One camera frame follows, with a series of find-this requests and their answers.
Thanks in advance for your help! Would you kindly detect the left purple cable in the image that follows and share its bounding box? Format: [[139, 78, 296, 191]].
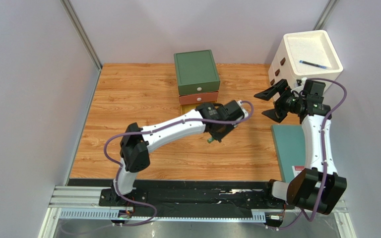
[[103, 100, 254, 227]]

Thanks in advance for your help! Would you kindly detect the blue pen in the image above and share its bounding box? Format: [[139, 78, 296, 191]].
[[299, 60, 329, 69]]

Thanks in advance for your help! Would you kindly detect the red drawer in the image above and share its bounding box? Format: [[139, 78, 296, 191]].
[[179, 91, 219, 105]]

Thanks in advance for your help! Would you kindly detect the purple cable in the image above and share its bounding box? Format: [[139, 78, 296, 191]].
[[266, 78, 348, 231], [103, 100, 254, 227]]

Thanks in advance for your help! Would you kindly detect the teal box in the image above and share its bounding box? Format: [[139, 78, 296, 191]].
[[271, 124, 306, 183]]

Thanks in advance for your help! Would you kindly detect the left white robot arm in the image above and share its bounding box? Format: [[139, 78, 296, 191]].
[[104, 100, 254, 196]]

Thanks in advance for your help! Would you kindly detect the yellow bottom drawer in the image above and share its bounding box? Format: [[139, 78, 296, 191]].
[[180, 103, 201, 115]]

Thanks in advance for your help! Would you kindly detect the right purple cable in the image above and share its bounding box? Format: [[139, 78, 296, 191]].
[[266, 78, 348, 231]]

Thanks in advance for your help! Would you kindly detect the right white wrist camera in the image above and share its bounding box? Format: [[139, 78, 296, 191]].
[[295, 77, 308, 87]]

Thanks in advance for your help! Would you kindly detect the green top drawer box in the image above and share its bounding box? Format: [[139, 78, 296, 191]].
[[174, 50, 220, 96]]

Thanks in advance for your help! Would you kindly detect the white three-drawer cabinet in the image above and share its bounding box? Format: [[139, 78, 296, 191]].
[[268, 30, 344, 89]]

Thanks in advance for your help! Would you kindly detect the aluminium frame rail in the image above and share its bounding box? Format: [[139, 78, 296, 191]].
[[37, 185, 358, 238]]

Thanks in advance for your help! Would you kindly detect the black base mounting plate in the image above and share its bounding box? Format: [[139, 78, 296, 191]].
[[99, 180, 294, 218]]

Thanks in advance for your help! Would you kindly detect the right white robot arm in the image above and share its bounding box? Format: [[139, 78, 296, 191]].
[[254, 78, 347, 215]]

